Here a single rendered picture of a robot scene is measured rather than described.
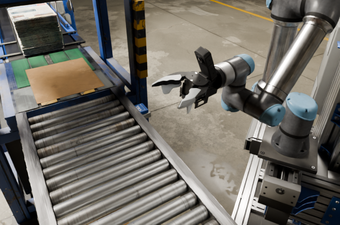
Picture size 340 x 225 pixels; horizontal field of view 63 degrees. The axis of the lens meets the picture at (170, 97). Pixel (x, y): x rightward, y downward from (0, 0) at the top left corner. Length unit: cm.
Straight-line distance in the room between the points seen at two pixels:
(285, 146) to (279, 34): 45
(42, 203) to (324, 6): 111
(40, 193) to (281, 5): 107
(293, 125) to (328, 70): 45
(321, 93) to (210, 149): 112
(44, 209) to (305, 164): 97
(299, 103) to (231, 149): 136
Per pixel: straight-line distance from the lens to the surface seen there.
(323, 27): 98
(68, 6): 388
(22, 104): 167
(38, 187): 117
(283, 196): 123
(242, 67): 91
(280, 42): 110
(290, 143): 122
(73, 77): 183
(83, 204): 109
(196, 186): 108
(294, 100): 116
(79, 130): 138
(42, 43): 225
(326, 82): 156
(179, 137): 249
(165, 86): 81
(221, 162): 230
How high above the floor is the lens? 163
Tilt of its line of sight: 33 degrees down
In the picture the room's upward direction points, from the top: straight up
